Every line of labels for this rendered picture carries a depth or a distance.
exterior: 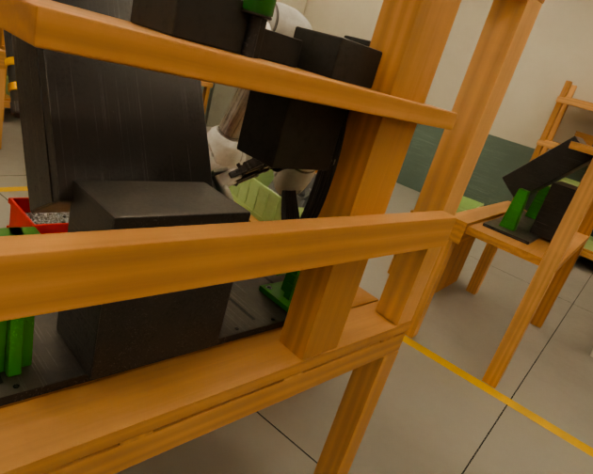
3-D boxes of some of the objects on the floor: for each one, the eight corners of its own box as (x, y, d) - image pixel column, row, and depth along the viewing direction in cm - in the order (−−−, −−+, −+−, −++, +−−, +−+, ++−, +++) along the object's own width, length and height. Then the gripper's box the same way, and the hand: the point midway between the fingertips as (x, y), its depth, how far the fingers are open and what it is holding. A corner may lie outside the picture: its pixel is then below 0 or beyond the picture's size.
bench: (-237, 578, 122) (-289, 276, 92) (229, 398, 229) (275, 231, 199) (-239, 938, 80) (-336, 598, 50) (333, 511, 187) (412, 321, 157)
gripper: (264, 156, 140) (196, 184, 126) (290, 129, 127) (218, 157, 113) (277, 178, 140) (211, 209, 126) (304, 153, 127) (234, 184, 113)
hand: (225, 180), depth 121 cm, fingers closed on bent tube, 3 cm apart
